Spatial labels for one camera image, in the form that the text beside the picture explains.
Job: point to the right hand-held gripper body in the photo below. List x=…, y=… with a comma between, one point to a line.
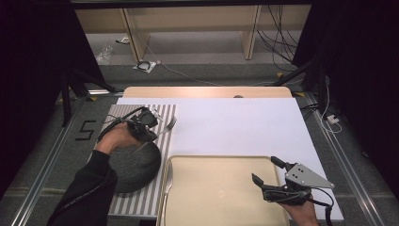
x=301, y=177

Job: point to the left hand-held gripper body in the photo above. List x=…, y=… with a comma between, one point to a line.
x=138, y=128

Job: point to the silver fork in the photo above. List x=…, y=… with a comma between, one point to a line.
x=167, y=125

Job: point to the black round plate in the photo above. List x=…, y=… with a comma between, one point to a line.
x=138, y=169

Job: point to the beige plastic tray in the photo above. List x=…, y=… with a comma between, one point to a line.
x=219, y=188

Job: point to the person's left hand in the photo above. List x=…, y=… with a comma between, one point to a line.
x=116, y=138

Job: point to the person's right hand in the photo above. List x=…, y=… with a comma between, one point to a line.
x=302, y=215

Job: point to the white board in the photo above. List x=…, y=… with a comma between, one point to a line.
x=235, y=125

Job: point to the grey white striped placemat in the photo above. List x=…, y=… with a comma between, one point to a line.
x=156, y=201

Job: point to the white power adapter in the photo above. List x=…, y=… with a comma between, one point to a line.
x=332, y=119

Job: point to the black metal stand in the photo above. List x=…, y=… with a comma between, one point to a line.
x=66, y=100
x=301, y=70

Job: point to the clear plastic bag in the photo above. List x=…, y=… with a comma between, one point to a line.
x=105, y=55

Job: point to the black curtain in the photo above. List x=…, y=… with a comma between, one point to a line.
x=363, y=69
x=28, y=69

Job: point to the aluminium floor rail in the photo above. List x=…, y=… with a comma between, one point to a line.
x=47, y=169
x=348, y=169

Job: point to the light wooden desk frame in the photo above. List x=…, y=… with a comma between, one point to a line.
x=188, y=19

